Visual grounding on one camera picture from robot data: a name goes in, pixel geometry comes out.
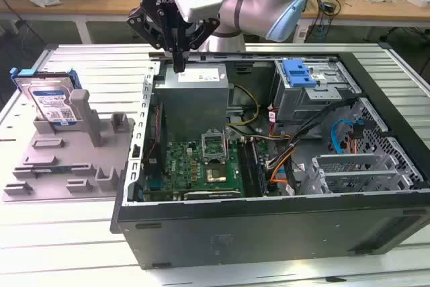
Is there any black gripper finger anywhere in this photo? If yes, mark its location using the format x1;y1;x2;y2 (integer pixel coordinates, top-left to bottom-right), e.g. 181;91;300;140
126;7;180;73
179;17;221;73

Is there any orange wire with black plug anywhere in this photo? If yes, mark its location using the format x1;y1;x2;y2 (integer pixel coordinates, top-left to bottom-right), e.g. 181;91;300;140
347;122;366;154

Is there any grey power supply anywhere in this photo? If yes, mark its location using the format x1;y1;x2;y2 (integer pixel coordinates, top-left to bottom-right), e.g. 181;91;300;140
154;63;230;133

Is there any flat orange wire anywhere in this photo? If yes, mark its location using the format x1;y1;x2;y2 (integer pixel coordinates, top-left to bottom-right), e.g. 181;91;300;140
268;156;290;186

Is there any black RAM slot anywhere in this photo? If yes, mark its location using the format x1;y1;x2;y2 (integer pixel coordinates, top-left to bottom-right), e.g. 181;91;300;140
236;137;259;198

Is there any metal socket cover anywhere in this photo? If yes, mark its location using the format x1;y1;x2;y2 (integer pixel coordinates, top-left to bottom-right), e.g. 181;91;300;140
200;131;229;163

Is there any green motherboard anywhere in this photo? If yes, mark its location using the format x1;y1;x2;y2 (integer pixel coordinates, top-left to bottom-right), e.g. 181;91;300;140
144;137;269;200

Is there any installed RAM stick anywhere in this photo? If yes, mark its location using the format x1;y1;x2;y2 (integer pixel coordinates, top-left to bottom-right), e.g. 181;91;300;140
250;138;270;196

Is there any yellow wire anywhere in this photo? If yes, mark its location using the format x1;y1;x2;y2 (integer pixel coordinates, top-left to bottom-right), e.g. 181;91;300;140
226;84;261;128

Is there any black cable bundle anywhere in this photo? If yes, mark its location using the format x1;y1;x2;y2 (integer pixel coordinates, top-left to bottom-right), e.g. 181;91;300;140
265;97;357;170

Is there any CPU socket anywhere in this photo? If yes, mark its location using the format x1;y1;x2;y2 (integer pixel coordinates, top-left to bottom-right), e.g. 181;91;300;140
205;165;228;183

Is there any graphics card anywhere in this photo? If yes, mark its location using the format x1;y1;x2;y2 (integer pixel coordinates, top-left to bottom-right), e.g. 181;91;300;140
183;190;242;200

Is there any metal optical drive cage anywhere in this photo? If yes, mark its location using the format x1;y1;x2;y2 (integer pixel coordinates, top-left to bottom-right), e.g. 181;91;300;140
271;59;362;126

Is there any grey parts rack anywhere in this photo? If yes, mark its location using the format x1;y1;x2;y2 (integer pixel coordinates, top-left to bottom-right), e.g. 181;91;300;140
1;90;137;203

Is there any metal disk bay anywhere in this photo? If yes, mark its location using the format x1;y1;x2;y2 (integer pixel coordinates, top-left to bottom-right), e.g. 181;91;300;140
300;154;423;196

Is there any black PC case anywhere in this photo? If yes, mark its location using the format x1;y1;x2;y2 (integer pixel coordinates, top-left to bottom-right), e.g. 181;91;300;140
110;50;430;270

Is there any blue plastic cage latch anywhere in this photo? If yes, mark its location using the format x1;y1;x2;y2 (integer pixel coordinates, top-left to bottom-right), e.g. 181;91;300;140
282;60;317;88

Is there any blue wire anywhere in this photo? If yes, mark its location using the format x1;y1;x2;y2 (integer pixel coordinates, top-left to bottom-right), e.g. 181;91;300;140
331;118;366;153

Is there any hard disk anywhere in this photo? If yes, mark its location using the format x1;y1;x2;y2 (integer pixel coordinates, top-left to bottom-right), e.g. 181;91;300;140
9;67;81;130

